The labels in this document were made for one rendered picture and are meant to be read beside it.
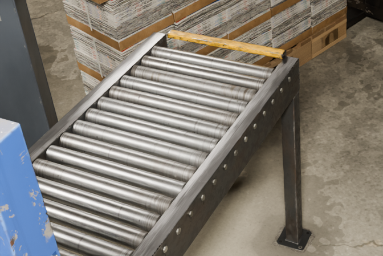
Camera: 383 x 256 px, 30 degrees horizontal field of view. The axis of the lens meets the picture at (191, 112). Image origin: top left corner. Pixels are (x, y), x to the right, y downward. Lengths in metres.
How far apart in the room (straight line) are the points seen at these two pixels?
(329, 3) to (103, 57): 1.33
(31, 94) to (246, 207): 0.97
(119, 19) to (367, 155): 1.22
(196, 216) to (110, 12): 1.16
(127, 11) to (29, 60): 0.43
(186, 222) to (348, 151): 1.51
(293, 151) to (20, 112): 1.07
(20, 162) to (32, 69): 1.86
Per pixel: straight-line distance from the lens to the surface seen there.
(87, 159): 2.01
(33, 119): 2.86
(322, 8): 3.76
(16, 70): 2.75
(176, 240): 1.79
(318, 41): 3.83
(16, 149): 0.88
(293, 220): 2.72
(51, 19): 4.58
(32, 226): 0.94
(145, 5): 2.87
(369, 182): 3.06
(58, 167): 2.01
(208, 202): 1.90
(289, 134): 2.45
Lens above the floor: 2.03
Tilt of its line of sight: 36 degrees down
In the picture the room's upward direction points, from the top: 7 degrees counter-clockwise
